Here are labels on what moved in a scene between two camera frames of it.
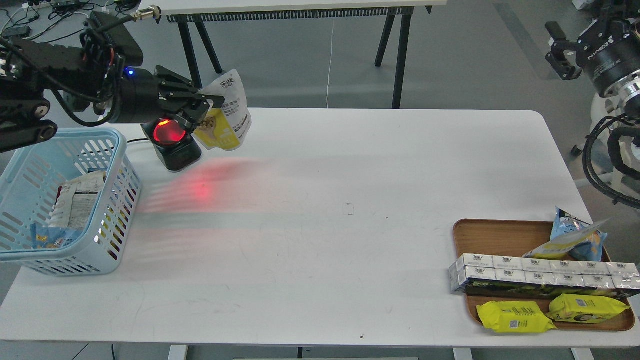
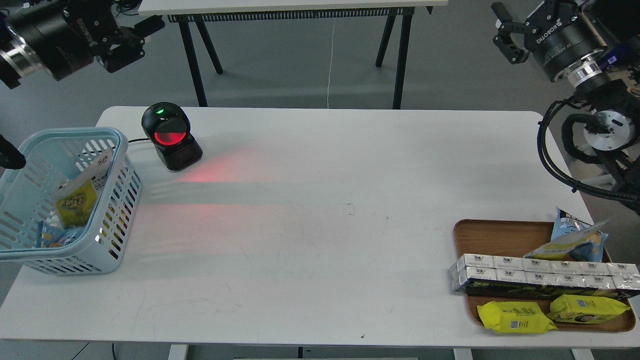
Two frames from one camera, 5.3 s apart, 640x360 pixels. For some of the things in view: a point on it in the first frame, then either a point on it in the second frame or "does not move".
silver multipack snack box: (504, 276) does not move
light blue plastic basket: (28, 176) does not move
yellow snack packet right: (583, 308) does not move
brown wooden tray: (517, 238) does not move
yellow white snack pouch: (224, 128) → (76, 196)
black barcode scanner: (176, 149) does not move
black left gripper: (141, 102) → (66, 35)
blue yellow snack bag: (572, 239) does not move
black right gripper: (608, 48) → (561, 32)
